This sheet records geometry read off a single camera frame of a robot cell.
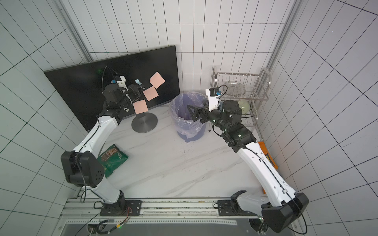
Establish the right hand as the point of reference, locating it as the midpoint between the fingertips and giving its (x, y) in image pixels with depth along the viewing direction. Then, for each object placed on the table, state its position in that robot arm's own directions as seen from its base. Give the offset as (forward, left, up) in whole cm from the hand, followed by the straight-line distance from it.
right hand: (189, 104), depth 64 cm
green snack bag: (-13, +45, -33) cm, 58 cm away
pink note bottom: (+14, +31, -17) cm, 38 cm away
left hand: (+17, +27, -5) cm, 32 cm away
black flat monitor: (+24, +72, -10) cm, 76 cm away
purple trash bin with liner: (-1, +1, -18) cm, 18 cm away
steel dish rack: (+33, -38, -17) cm, 53 cm away
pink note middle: (+20, +25, -12) cm, 34 cm away
